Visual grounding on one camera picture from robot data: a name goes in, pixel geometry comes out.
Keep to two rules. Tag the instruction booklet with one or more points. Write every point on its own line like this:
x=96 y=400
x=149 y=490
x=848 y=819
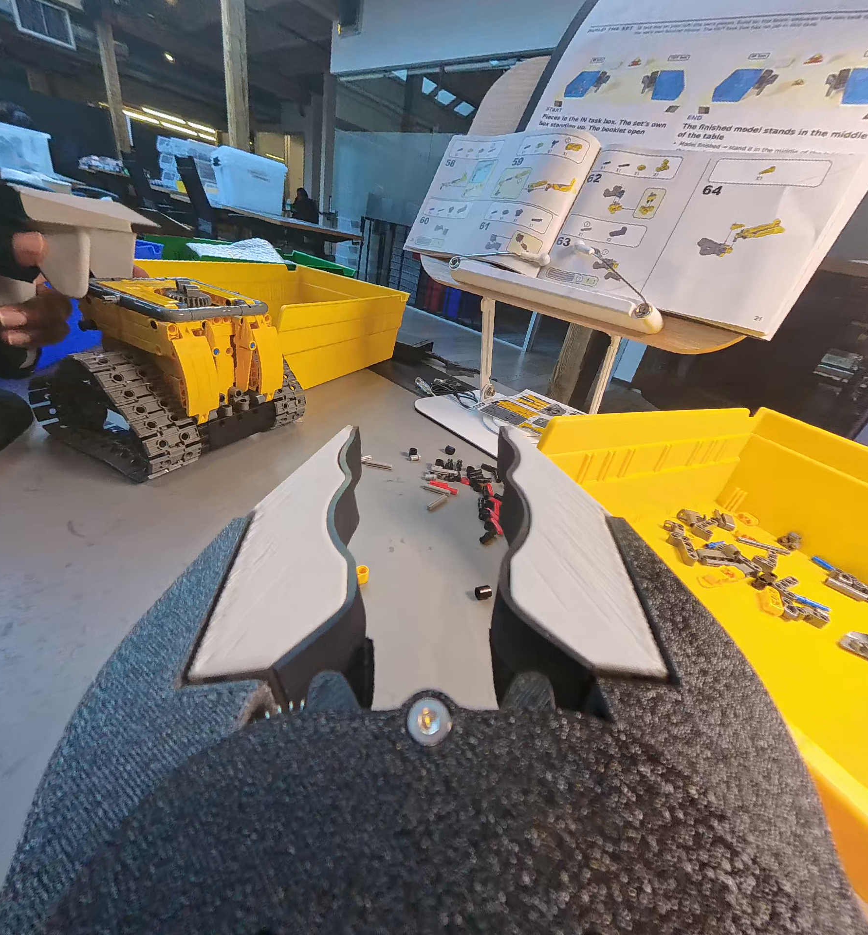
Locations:
x=492 y=190

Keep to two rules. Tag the white storage box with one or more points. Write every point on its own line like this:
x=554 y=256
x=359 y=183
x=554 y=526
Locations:
x=251 y=178

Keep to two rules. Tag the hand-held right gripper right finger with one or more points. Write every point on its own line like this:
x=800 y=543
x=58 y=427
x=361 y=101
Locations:
x=587 y=585

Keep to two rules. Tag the yellow tracked toy robot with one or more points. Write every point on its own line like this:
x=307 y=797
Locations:
x=186 y=358

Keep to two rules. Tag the green plastic bin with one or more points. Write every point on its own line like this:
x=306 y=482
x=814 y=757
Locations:
x=317 y=263

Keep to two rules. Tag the pile of small building parts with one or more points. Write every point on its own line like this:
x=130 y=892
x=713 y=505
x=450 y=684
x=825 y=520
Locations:
x=441 y=488

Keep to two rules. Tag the mixed plastic connector pieces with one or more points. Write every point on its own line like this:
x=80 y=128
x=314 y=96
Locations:
x=719 y=555

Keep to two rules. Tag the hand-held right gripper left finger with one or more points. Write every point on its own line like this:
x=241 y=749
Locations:
x=273 y=585

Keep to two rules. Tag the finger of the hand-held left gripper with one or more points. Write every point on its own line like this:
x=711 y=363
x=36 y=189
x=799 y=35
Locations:
x=83 y=212

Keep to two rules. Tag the blue plastic bin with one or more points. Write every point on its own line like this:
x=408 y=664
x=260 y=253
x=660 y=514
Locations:
x=66 y=339

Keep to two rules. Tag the background table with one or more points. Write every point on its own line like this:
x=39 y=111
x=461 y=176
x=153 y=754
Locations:
x=332 y=230

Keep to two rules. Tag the white plastic sheet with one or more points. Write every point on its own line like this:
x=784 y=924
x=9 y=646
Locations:
x=237 y=252

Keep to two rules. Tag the large yellow plastic bin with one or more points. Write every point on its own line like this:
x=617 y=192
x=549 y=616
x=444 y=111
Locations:
x=339 y=329

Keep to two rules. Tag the yellow parts bin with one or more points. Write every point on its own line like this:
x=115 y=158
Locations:
x=624 y=453

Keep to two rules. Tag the large instruction sheet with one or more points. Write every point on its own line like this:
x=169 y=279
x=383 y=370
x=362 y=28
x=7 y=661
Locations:
x=784 y=117

